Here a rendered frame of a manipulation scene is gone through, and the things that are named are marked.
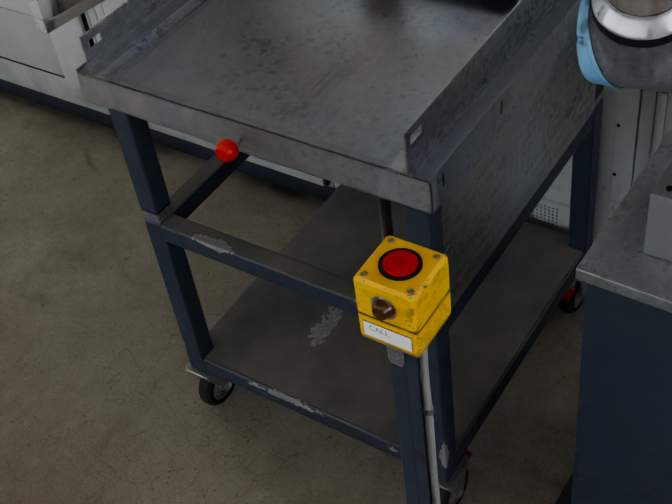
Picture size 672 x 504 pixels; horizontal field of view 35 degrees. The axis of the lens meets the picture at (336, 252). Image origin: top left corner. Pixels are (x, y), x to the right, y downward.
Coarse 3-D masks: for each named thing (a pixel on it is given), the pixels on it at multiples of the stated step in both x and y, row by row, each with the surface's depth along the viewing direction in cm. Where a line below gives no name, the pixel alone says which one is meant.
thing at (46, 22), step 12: (36, 0) 170; (48, 0) 175; (60, 0) 174; (72, 0) 179; (84, 0) 177; (96, 0) 179; (36, 12) 173; (48, 12) 173; (60, 12) 176; (72, 12) 176; (36, 24) 175; (48, 24) 174; (60, 24) 175
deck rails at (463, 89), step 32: (128, 0) 164; (160, 0) 170; (192, 0) 175; (544, 0) 159; (96, 32) 160; (128, 32) 166; (160, 32) 169; (512, 32) 152; (96, 64) 162; (128, 64) 164; (480, 64) 146; (448, 96) 140; (416, 128) 135; (448, 128) 143; (416, 160) 138
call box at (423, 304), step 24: (384, 240) 122; (432, 264) 118; (360, 288) 118; (384, 288) 116; (408, 288) 116; (432, 288) 118; (360, 312) 122; (408, 312) 116; (432, 312) 120; (384, 336) 122; (408, 336) 119; (432, 336) 122
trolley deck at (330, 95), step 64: (256, 0) 173; (320, 0) 171; (384, 0) 169; (448, 0) 167; (512, 0) 165; (576, 0) 162; (192, 64) 162; (256, 64) 160; (320, 64) 158; (384, 64) 156; (448, 64) 154; (512, 64) 152; (192, 128) 157; (256, 128) 149; (320, 128) 147; (384, 128) 145; (384, 192) 142; (448, 192) 142
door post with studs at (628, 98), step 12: (624, 96) 196; (636, 96) 194; (624, 108) 198; (636, 108) 196; (624, 120) 199; (624, 132) 201; (624, 144) 203; (624, 156) 205; (612, 168) 208; (624, 168) 207; (612, 180) 210; (624, 180) 209; (612, 192) 212; (624, 192) 211; (612, 204) 214
